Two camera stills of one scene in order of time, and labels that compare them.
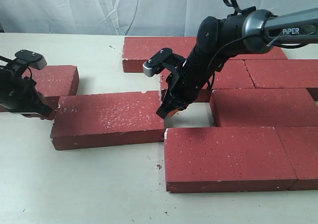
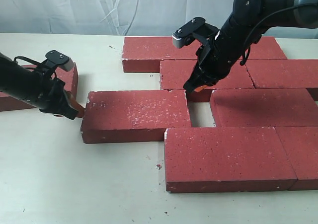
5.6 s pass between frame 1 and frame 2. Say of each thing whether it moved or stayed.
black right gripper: moved
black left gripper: moved
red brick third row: stayed
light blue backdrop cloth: stayed
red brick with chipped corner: moved
